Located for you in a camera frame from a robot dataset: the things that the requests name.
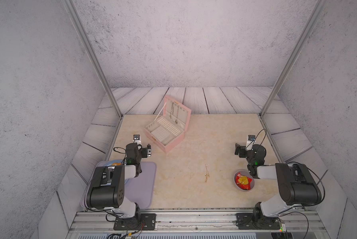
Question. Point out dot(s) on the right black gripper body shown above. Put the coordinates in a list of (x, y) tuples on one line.
[(242, 153)]

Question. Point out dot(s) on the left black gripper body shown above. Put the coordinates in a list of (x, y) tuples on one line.
[(144, 154)]

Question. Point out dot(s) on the pink jewelry box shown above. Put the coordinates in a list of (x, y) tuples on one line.
[(168, 128)]

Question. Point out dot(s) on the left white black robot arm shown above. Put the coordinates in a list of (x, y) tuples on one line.
[(106, 188)]

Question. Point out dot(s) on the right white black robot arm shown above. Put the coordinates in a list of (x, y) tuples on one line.
[(297, 187)]

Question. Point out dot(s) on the pink bowl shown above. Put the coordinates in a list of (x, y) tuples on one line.
[(244, 172)]

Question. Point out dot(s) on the red yellow snack packet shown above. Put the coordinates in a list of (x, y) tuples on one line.
[(243, 182)]

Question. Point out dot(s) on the lavender mat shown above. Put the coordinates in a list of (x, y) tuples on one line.
[(140, 189)]

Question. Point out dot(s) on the blue plate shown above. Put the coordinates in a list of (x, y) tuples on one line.
[(110, 162)]

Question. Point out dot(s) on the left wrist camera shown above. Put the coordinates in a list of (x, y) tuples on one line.
[(137, 139)]

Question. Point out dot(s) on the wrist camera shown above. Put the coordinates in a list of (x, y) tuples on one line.
[(250, 142), (137, 139)]

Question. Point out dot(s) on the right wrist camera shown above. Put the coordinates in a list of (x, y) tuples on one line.
[(250, 142)]

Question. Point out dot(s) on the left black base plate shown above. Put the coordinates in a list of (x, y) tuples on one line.
[(140, 222)]

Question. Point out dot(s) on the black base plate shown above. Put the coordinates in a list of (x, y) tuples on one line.
[(257, 222), (140, 222)]

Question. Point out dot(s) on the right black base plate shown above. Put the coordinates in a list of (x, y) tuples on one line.
[(257, 222)]

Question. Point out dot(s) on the aluminium front rail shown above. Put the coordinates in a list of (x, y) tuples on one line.
[(198, 224)]

